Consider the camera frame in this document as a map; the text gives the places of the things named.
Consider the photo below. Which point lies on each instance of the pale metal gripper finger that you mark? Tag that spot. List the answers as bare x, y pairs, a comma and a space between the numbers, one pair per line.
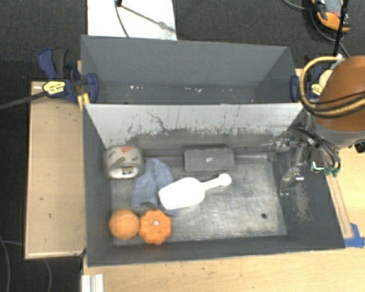
293, 175
281, 146

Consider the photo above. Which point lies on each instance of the grey rectangular block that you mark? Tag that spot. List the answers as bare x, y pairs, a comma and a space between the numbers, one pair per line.
208, 160

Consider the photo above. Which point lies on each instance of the grey metal bin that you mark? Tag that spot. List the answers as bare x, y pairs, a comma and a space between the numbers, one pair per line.
200, 126

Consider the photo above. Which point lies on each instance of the white plastic scoop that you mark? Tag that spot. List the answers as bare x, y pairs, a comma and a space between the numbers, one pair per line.
182, 195

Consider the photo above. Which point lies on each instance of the blue cloth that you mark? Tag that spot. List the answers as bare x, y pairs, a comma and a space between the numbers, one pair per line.
146, 184

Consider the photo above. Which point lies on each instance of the orange toy pumpkin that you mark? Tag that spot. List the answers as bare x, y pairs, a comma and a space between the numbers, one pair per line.
155, 227

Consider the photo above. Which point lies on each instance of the orange ball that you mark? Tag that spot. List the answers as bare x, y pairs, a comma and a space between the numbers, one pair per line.
123, 224

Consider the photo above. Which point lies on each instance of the pale wood board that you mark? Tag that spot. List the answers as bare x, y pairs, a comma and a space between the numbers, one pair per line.
56, 175

